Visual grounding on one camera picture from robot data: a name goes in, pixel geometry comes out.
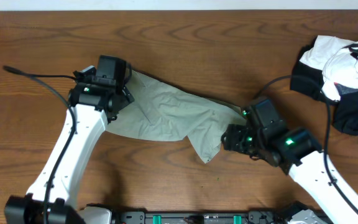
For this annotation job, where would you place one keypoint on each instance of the khaki green shorts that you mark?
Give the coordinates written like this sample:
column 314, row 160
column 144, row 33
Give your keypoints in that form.
column 161, row 112

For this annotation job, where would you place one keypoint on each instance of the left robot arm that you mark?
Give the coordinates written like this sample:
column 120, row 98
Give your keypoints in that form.
column 99, row 94

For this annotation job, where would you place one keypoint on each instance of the white garment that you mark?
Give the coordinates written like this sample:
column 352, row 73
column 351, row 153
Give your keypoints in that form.
column 336, row 61

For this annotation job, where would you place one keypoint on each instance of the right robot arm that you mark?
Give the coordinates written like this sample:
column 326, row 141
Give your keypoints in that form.
column 266, row 136

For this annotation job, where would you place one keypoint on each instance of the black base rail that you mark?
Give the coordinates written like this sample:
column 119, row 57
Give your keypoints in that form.
column 253, row 216

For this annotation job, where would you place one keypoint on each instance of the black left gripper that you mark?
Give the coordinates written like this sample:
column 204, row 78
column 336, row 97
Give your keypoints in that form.
column 124, row 94

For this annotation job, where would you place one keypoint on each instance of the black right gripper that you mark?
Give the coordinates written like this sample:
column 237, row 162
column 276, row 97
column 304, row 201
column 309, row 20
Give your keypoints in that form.
column 234, row 133

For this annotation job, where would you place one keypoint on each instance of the black garment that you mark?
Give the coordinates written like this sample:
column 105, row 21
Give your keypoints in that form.
column 307, row 81

